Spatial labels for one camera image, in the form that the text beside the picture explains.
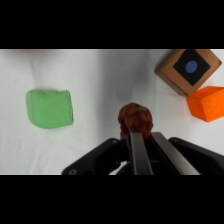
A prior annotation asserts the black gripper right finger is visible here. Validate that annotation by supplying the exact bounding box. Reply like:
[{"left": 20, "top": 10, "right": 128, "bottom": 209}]
[{"left": 149, "top": 131, "right": 224, "bottom": 176}]

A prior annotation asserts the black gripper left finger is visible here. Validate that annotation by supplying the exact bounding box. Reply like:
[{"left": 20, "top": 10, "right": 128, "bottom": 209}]
[{"left": 61, "top": 131, "right": 155, "bottom": 176}]

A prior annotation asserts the orange block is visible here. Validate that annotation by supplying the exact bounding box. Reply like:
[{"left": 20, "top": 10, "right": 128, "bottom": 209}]
[{"left": 185, "top": 85, "right": 224, "bottom": 123}]

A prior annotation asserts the red textured ball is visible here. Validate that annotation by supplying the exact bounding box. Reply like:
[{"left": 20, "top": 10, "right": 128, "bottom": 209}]
[{"left": 117, "top": 102, "right": 155, "bottom": 141}]

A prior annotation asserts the wooden block with blue dot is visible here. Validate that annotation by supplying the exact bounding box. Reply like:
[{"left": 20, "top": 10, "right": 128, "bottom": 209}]
[{"left": 154, "top": 49, "right": 223, "bottom": 98}]

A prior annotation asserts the green foam block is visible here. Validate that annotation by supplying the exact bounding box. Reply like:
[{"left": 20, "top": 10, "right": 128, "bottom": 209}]
[{"left": 25, "top": 89, "right": 75, "bottom": 130}]

